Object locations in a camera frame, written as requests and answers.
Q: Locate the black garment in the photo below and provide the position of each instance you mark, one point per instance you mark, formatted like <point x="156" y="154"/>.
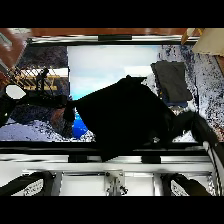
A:
<point x="123" y="113"/>

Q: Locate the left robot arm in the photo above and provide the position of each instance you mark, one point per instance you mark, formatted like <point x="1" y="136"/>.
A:
<point x="36" y="100"/>

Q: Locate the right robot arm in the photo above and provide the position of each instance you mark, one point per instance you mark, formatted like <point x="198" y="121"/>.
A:
<point x="204" y="130"/>

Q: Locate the grey garment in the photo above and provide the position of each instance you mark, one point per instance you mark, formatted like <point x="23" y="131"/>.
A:
<point x="171" y="80"/>

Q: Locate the silver frame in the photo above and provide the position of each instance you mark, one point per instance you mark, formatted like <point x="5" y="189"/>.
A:
<point x="100" y="166"/>

